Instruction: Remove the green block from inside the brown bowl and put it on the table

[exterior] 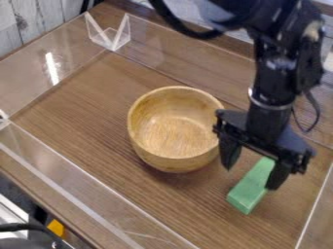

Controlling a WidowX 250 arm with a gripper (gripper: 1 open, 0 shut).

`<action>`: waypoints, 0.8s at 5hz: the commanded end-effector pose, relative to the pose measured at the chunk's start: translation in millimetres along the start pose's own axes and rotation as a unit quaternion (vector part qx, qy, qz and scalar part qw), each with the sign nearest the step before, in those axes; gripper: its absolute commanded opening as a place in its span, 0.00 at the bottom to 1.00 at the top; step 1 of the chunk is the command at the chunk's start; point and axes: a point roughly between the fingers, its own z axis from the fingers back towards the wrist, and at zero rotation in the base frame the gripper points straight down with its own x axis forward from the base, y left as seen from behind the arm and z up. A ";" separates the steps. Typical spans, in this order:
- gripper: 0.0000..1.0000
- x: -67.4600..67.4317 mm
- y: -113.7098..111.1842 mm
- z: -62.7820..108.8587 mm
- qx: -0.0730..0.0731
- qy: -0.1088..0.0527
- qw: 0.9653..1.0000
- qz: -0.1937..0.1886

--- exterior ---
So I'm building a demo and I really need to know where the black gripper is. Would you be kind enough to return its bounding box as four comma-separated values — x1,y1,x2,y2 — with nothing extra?
214,109,314,191

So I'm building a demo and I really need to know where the green rectangular block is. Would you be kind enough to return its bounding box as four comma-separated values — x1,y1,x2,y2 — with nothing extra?
226,158,274,215

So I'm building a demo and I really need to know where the brown wooden bowl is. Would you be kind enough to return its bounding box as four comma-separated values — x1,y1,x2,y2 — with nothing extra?
127,86,223,173

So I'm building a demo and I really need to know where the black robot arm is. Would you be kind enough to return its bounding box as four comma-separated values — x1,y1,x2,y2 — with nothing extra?
198,0,323,190

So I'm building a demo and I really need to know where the yellow tag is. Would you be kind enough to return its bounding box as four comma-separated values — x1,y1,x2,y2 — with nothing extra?
47,219,65,237

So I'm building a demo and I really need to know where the clear acrylic tray wall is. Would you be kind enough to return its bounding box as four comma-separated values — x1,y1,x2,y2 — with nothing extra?
0,110,199,249

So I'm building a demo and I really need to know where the clear acrylic corner bracket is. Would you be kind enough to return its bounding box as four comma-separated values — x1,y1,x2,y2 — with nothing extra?
84,13,131,52

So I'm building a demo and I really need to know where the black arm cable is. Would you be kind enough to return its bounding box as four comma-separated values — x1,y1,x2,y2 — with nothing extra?
147,0,226,41

